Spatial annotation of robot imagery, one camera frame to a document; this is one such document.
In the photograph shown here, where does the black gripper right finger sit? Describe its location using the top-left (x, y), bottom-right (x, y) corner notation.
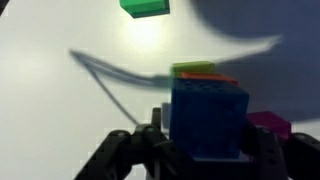
top-left (239, 120), bottom-right (320, 180)

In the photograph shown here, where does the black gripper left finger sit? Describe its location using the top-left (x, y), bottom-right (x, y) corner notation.
top-left (74, 106), bottom-right (195, 180)

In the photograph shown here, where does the blue block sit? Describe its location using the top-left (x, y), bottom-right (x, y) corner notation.
top-left (168, 77), bottom-right (251, 161)

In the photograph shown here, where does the magenta block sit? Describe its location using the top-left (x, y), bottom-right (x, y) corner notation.
top-left (245, 110), bottom-right (292, 141)

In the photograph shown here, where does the orange block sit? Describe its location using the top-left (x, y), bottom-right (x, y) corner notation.
top-left (181, 71), bottom-right (240, 87)

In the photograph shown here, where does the yellow-green block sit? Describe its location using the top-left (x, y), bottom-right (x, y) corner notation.
top-left (170, 60), bottom-right (216, 80)

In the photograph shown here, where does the green block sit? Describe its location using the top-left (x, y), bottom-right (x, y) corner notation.
top-left (118, 0), bottom-right (171, 20)

